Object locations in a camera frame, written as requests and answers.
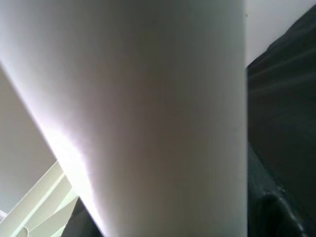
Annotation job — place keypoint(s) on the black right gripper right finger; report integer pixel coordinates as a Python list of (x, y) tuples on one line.
[(276, 217)]

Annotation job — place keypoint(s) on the black cloth table cover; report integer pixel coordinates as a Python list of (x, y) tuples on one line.
[(284, 123)]

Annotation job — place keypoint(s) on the white plastic table leg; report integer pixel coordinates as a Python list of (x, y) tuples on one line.
[(148, 98)]

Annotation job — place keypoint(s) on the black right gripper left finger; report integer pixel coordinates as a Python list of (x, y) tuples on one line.
[(80, 224)]

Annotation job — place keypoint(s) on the white plastic table top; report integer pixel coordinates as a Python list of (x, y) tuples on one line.
[(37, 205)]

